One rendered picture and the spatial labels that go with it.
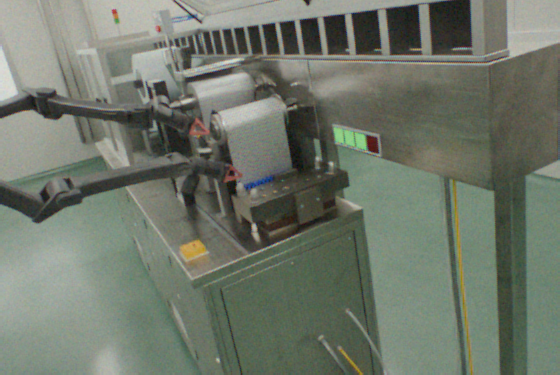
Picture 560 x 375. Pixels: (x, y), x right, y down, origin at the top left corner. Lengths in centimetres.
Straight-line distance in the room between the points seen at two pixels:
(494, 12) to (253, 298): 109
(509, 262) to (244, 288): 80
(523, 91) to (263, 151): 92
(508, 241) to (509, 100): 45
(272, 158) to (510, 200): 83
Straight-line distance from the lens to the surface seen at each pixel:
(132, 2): 726
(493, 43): 114
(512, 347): 167
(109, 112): 171
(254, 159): 173
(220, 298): 156
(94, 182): 149
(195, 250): 160
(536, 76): 125
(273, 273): 160
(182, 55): 234
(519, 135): 123
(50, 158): 724
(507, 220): 143
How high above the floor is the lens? 163
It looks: 18 degrees down
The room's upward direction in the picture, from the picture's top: 11 degrees counter-clockwise
